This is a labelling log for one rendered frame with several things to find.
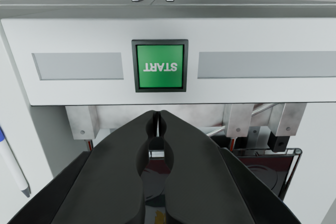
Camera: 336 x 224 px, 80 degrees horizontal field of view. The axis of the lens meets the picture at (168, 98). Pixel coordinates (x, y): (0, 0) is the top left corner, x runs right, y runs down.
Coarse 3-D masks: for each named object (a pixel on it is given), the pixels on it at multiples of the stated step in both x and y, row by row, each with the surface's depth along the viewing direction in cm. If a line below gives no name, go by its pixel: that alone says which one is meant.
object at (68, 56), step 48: (48, 48) 20; (96, 48) 20; (192, 48) 21; (240, 48) 21; (288, 48) 21; (48, 96) 23; (96, 96) 23; (144, 96) 23; (192, 96) 23; (240, 96) 23; (288, 96) 23
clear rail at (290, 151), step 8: (152, 152) 35; (160, 152) 35; (232, 152) 35; (240, 152) 35; (248, 152) 35; (256, 152) 35; (264, 152) 35; (272, 152) 35; (280, 152) 35; (288, 152) 35; (296, 152) 35
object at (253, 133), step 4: (248, 128) 40; (252, 128) 39; (256, 128) 39; (248, 132) 40; (252, 132) 40; (256, 132) 40; (248, 136) 40; (252, 136) 40; (256, 136) 40; (240, 140) 44; (244, 140) 42; (248, 140) 40; (252, 140) 40; (256, 140) 40; (240, 144) 44; (244, 144) 42; (248, 144) 41; (252, 144) 41
